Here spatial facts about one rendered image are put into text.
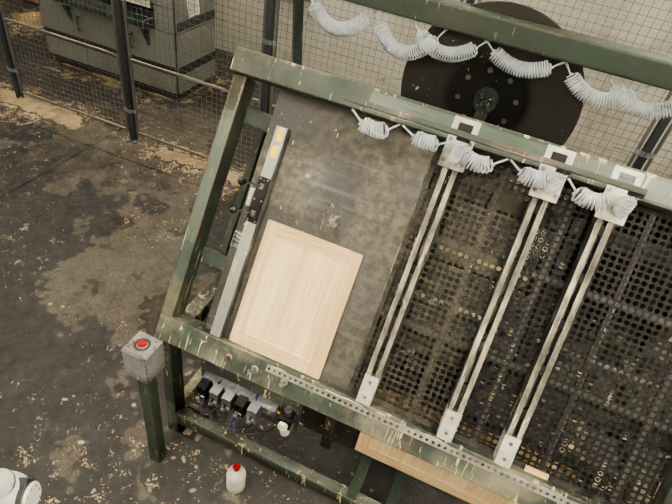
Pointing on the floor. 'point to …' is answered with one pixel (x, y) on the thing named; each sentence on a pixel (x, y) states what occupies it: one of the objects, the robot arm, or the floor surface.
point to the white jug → (235, 478)
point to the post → (152, 419)
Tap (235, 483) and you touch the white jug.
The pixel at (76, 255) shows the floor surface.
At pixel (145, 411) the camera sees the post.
